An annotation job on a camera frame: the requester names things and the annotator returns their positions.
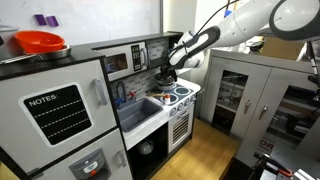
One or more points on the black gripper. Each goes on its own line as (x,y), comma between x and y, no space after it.
(167,69)

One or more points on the black domed pot lid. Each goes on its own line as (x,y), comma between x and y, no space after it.
(165,82)

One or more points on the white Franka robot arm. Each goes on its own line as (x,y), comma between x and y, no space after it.
(253,23)

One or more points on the silver toy pot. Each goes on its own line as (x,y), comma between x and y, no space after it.
(166,87)

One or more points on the blue stovetop panel with burners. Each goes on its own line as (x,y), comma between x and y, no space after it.
(181,91)

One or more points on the white bottle with red cap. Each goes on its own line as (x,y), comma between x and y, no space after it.
(167,99)

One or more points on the pale wooden toy piece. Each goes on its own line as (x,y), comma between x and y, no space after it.
(155,95)

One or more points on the grey stove knob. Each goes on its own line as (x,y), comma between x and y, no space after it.
(186,102)
(172,112)
(192,97)
(180,107)

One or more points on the grey toy sink basin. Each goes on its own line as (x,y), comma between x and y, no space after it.
(138,113)

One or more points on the toy microwave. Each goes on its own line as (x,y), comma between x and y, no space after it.
(120,61)

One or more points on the white oven door with slats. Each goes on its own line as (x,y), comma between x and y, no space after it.
(180,128)

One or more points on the white round teapot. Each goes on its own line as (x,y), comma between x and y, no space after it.
(145,147)

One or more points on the black white toy kitchen set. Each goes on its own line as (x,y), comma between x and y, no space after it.
(83,66)

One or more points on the large whiteboard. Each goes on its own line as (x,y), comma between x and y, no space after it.
(100,16)

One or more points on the grey metal cabinet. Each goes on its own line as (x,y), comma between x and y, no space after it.
(260,100)

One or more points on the cardboard box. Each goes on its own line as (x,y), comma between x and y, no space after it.
(281,48)

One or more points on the white fridge door with notes board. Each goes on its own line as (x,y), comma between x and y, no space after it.
(56,113)

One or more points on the metal pan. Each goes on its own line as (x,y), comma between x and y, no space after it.
(50,55)

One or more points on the purple magnet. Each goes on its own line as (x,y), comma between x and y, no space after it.
(40,19)
(52,21)

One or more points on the orange plastic bowl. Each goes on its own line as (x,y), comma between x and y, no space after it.
(39,40)

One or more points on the black stand pole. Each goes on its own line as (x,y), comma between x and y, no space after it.
(312,63)

